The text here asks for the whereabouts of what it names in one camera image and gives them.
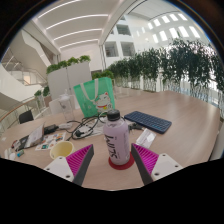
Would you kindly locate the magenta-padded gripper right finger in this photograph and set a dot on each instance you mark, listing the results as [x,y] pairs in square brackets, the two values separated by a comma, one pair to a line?
[151,162]

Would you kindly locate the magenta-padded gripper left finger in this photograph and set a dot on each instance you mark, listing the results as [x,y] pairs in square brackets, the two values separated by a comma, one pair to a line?
[74,163]

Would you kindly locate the yellow cup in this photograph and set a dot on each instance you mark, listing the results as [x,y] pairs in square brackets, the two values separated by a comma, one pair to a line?
[61,149]

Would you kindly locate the clear plastic packet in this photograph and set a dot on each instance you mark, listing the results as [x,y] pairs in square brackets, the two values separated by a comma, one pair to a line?
[145,138]

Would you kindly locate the flat round red coaster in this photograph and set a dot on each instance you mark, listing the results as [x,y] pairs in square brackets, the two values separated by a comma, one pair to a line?
[124,164]

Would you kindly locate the sticker sheet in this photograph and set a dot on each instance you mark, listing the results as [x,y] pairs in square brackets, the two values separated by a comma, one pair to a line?
[50,141]

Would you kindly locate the white power adapter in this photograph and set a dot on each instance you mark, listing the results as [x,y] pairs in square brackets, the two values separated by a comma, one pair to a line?
[65,126]

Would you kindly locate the dark blue keyboard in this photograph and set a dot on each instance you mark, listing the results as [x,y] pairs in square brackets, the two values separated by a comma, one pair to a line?
[148,121]

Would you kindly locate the lilac drink bottle black cap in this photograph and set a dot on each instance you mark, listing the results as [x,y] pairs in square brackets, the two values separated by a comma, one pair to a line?
[116,140]

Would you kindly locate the black power brick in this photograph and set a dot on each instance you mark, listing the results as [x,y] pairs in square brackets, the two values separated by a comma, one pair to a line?
[50,128]

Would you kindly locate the clear plastic bottle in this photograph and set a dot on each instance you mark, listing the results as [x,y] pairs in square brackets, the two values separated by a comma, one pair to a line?
[66,106]

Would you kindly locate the black chair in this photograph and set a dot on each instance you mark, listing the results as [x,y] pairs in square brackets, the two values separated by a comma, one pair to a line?
[26,116]

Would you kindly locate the green tote bag cat print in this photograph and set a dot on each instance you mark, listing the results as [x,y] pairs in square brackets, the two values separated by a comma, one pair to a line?
[95,96]

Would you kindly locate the white planter with green plants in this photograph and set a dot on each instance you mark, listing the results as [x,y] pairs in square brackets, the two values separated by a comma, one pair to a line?
[68,76]

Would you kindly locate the row of potted trees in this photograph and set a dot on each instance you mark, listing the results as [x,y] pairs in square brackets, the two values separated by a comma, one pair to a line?
[170,68]

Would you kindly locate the group of ceiling light strips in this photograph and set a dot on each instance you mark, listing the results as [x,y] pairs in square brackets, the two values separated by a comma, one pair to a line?
[76,28]

